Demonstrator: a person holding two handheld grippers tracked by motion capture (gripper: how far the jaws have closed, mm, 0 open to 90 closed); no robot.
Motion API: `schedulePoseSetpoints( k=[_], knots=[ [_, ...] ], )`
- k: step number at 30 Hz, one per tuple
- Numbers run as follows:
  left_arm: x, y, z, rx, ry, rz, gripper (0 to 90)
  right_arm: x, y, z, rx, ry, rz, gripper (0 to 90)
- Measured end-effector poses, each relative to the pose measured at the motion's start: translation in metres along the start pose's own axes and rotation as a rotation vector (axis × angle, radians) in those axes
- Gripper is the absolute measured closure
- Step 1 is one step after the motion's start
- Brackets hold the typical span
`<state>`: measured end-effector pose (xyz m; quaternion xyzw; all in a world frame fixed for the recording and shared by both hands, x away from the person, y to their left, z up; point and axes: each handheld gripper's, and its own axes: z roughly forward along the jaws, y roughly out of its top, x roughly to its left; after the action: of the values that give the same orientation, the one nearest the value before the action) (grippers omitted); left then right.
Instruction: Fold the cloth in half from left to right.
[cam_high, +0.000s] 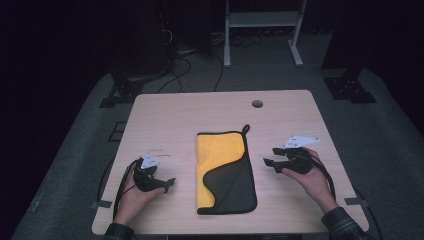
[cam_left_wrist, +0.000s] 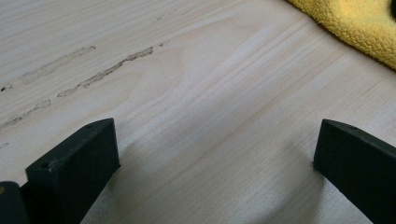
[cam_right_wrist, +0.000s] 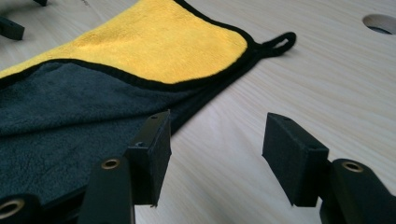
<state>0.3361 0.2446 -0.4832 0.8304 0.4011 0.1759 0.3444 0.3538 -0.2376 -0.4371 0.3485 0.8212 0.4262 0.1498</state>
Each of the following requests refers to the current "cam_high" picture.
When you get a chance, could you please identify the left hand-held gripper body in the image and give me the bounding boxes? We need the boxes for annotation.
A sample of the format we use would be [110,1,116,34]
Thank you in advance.
[132,152,168,194]

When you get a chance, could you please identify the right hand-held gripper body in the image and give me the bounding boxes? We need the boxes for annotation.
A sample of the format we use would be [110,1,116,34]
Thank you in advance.
[281,134,321,176]

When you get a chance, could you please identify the black and yellow towel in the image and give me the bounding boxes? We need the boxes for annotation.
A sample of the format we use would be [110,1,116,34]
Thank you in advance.
[195,123,259,216]

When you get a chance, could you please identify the person's left hand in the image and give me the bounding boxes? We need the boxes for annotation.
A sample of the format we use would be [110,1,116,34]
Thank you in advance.
[113,162,167,227]

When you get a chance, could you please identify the person's right hand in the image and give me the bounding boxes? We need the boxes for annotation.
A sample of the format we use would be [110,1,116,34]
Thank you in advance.
[280,147,338,214]

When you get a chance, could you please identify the grey tape strip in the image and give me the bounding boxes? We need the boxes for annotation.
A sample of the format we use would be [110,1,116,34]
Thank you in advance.
[91,199,113,210]
[344,197,370,208]

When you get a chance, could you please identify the black stand with flat base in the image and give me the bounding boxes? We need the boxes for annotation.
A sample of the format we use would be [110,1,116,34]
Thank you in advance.
[322,64,378,105]

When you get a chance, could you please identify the black stand with angled feet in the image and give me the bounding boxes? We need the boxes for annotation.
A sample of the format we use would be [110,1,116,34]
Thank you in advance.
[98,64,169,109]

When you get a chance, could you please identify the left hand-held gripper black cable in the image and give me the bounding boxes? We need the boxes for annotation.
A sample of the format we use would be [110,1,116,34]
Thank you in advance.
[112,158,143,220]

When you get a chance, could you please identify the hand-held gripper black cable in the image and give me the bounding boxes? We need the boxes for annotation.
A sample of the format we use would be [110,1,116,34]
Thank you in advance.
[112,158,143,220]
[299,150,337,202]

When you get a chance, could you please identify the right hand-held gripper black cable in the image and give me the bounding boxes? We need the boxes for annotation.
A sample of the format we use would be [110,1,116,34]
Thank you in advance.
[299,150,337,202]

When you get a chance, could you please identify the black cable along table edge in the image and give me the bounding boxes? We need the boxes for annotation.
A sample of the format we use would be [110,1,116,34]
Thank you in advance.
[96,155,117,204]
[353,187,385,240]

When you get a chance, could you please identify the black floor cables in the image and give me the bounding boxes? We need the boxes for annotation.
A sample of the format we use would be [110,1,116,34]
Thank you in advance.
[156,29,225,94]

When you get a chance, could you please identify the white metal desk frame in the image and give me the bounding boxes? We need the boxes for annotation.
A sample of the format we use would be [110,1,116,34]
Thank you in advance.
[223,0,308,69]

